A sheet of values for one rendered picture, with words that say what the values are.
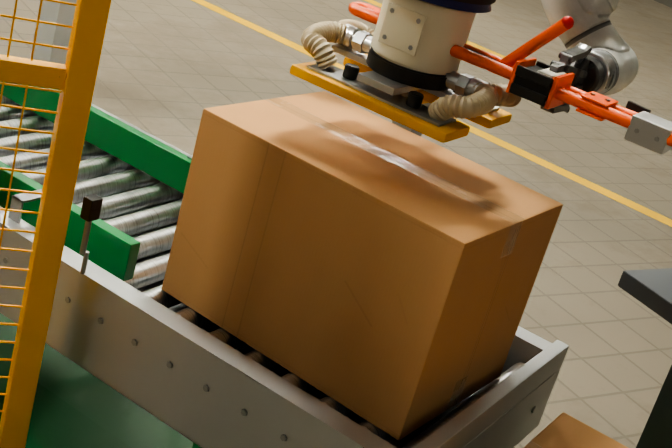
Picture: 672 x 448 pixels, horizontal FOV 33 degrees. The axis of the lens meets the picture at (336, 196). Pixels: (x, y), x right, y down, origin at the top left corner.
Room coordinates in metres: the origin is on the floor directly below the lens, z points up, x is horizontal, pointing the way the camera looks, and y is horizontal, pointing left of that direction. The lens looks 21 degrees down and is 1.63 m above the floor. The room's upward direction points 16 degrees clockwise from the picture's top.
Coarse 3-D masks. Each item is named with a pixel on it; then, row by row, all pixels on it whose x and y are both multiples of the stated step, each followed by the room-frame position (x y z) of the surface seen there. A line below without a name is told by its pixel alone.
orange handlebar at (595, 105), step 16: (368, 16) 2.09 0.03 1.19; (464, 48) 2.00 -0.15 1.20; (480, 64) 1.98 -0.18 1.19; (496, 64) 1.96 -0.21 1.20; (560, 96) 1.90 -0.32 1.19; (576, 96) 1.89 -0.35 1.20; (592, 96) 1.90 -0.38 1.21; (592, 112) 1.88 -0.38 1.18; (608, 112) 1.86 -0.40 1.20; (624, 112) 1.89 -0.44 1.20
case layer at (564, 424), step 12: (564, 420) 1.98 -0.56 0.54; (576, 420) 1.99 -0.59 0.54; (540, 432) 1.91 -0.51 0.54; (552, 432) 1.92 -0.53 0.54; (564, 432) 1.93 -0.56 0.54; (576, 432) 1.94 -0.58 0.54; (588, 432) 1.96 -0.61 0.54; (600, 432) 1.97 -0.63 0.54; (528, 444) 1.85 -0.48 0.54; (540, 444) 1.86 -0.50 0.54; (552, 444) 1.87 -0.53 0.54; (564, 444) 1.89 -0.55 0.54; (576, 444) 1.90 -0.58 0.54; (588, 444) 1.91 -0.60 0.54; (600, 444) 1.93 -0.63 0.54; (612, 444) 1.94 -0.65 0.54
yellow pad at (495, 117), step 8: (344, 64) 2.18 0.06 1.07; (360, 64) 2.17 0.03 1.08; (360, 72) 2.17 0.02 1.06; (424, 96) 2.10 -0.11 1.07; (432, 96) 2.09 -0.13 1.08; (488, 112) 2.07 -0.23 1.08; (496, 112) 2.09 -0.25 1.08; (504, 112) 2.11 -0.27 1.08; (472, 120) 2.05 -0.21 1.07; (480, 120) 2.04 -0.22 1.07; (488, 120) 2.03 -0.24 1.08; (496, 120) 2.05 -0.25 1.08; (504, 120) 2.09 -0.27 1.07
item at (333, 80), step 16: (304, 64) 2.04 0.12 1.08; (352, 64) 2.02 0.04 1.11; (320, 80) 1.98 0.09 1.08; (336, 80) 1.99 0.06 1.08; (352, 80) 2.00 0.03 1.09; (352, 96) 1.95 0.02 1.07; (368, 96) 1.95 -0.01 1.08; (384, 96) 1.96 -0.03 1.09; (400, 96) 1.99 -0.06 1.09; (416, 96) 1.94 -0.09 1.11; (384, 112) 1.92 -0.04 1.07; (400, 112) 1.91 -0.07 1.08; (416, 112) 1.92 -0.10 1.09; (416, 128) 1.89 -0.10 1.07; (432, 128) 1.88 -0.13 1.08; (448, 128) 1.89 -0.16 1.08; (464, 128) 1.93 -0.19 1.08
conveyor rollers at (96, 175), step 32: (0, 128) 2.64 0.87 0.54; (32, 128) 2.73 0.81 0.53; (0, 160) 2.43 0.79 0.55; (32, 160) 2.50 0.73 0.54; (96, 160) 2.59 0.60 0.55; (96, 192) 2.45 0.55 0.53; (128, 192) 2.45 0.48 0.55; (160, 192) 2.53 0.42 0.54; (128, 224) 2.30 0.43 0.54; (160, 224) 2.39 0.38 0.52; (160, 256) 2.18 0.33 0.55; (160, 288) 2.03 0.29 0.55; (192, 320) 1.96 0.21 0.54; (256, 352) 1.89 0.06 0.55; (448, 416) 1.86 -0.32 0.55
